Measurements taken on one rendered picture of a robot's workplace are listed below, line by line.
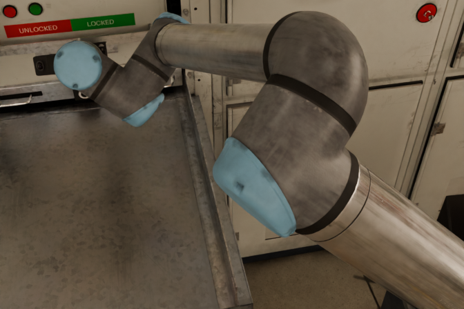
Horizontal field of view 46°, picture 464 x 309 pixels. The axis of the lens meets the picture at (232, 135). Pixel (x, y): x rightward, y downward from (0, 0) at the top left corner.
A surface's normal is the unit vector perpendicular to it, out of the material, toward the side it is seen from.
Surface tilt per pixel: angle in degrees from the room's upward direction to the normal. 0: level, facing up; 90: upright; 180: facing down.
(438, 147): 90
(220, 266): 0
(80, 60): 57
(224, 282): 0
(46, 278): 0
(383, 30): 90
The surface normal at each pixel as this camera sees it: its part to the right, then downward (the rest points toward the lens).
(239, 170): -0.43, -0.34
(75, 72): 0.11, 0.14
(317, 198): 0.18, 0.35
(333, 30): 0.26, -0.71
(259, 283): 0.00, -0.75
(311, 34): -0.22, -0.72
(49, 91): 0.20, 0.65
